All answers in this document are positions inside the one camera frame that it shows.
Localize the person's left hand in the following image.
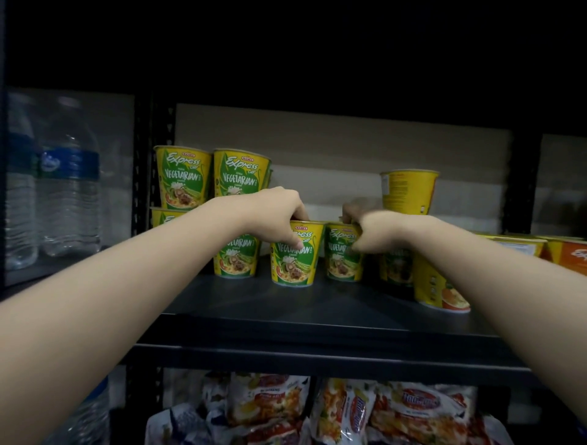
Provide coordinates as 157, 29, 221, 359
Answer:
228, 186, 311, 251

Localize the person's right hand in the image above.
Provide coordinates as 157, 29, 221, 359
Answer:
341, 197, 423, 256

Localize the yellow green noodle cup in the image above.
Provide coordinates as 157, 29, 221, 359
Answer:
270, 220, 326, 288
325, 222, 365, 282

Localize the person's right forearm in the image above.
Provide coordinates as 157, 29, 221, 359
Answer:
410, 215, 587, 427

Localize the person's left forearm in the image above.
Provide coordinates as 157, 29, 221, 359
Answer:
0, 196, 244, 445

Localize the black metal shelf rack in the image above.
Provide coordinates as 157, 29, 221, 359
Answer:
0, 87, 587, 445

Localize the group of yellow noodle cups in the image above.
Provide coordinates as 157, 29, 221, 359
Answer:
150, 145, 548, 314

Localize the pile of instant noodle packets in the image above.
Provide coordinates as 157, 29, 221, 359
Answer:
144, 371, 516, 445

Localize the orange noodle cup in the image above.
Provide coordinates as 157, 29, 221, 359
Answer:
540, 237, 587, 277

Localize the clear water bottle blue label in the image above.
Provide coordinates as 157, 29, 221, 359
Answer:
5, 92, 40, 271
43, 377, 111, 445
38, 95, 102, 257

